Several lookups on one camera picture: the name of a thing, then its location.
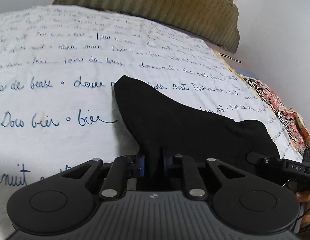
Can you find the black pants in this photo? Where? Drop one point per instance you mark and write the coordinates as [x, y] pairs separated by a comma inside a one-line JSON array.
[[163, 128]]

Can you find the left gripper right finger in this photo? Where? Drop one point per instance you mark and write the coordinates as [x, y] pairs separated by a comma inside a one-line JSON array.
[[168, 161]]

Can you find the patterned red blanket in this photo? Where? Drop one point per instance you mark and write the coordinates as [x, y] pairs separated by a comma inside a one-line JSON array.
[[290, 119]]

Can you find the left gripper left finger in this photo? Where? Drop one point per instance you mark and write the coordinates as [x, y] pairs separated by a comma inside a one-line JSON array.
[[139, 166]]

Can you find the olive upholstered headboard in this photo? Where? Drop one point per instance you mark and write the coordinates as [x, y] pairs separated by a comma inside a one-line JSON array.
[[215, 20]]

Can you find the white bedsheet with blue script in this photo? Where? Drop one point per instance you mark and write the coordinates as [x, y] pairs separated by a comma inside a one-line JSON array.
[[58, 65]]

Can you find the person's right hand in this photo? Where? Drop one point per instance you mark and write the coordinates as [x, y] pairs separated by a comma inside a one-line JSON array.
[[304, 197]]

